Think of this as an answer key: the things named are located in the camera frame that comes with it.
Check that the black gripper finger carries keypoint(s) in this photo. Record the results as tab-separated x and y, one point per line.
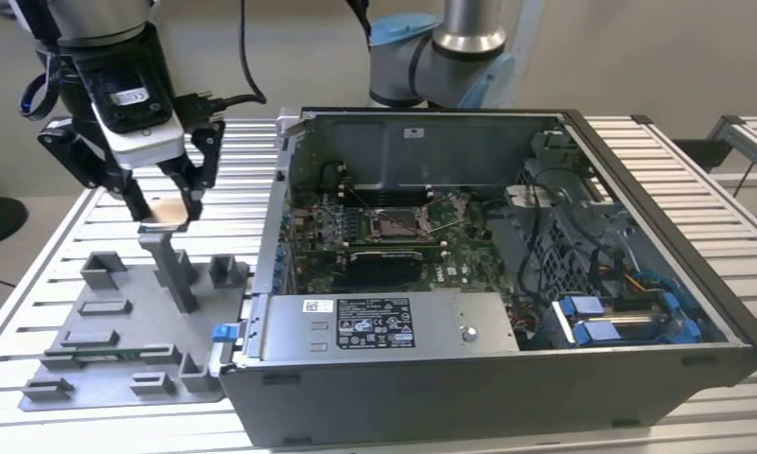
206	156
81	156

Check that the silver CPU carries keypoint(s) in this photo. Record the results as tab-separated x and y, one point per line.
166	211

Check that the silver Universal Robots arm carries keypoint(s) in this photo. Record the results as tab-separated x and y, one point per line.
473	28

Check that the black RAM slot bank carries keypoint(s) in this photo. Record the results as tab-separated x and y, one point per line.
388	195

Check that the CPU socket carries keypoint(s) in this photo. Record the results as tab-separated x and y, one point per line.
394	228

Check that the black round base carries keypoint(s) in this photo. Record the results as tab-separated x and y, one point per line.
0	222

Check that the thin metal locking lever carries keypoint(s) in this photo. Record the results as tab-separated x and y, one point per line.
360	197

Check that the black low-profile card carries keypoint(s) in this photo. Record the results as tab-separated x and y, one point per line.
385	269

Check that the blue case latch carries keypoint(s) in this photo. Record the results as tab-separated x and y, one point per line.
222	332

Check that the silver power supply unit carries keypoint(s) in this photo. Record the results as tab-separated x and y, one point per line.
290	331

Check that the green RAM stick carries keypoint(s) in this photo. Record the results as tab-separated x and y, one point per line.
132	353

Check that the green motherboard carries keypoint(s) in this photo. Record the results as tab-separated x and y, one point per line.
466	246

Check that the grey parts rack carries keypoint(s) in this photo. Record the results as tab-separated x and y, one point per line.
132	373

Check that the black perforated drive cage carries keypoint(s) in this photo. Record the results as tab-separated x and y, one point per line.
561	255

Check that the black open PC case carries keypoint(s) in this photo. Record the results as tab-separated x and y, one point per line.
416	402

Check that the small blue disk carrier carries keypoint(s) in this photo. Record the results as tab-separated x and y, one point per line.
587	306

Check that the large blue disk carrier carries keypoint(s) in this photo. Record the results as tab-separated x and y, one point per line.
596	333

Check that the black block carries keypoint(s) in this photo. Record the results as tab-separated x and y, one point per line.
700	153

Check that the blue drive bay clip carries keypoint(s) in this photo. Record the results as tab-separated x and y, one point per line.
681	317

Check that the aluminium frame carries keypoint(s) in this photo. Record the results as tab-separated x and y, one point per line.
748	142

